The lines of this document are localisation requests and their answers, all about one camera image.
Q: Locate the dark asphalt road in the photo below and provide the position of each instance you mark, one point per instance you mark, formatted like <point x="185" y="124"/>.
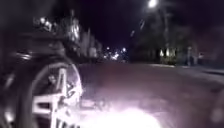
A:
<point x="140" y="86"/>

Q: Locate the row of buildings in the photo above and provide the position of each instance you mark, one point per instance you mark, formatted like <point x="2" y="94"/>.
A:
<point x="78" y="40"/>

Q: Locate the row of trees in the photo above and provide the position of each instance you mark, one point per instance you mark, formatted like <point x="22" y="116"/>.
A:
<point x="166" y="36"/>

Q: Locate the street lamp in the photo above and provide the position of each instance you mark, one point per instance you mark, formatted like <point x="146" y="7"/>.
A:
<point x="152" y="3"/>

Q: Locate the dark car with alloy wheel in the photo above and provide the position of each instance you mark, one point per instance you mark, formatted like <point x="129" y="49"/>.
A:
<point x="40" y="86"/>

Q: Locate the grey concrete pavement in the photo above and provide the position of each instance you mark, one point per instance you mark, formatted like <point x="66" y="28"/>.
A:
<point x="200" y="70"/>

